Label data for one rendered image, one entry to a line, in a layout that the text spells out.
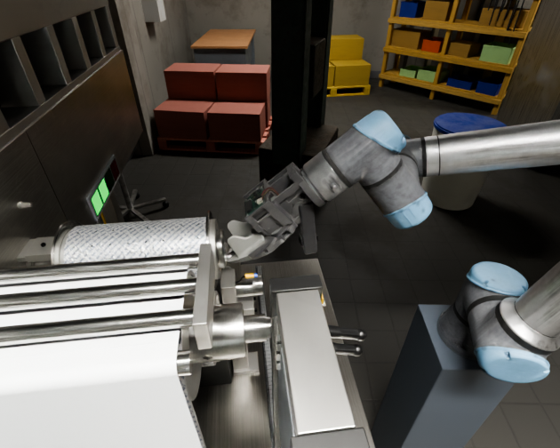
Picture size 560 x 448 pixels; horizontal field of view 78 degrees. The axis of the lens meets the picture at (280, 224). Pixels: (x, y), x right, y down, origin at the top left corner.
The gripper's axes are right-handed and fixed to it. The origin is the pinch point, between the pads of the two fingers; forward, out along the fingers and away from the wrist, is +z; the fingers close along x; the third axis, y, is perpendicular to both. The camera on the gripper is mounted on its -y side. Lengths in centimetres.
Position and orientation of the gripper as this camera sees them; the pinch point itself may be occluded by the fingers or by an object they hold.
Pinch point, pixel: (236, 256)
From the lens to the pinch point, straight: 65.5
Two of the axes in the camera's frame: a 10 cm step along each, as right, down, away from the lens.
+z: -7.6, 5.7, 3.1
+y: -6.4, -5.6, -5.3
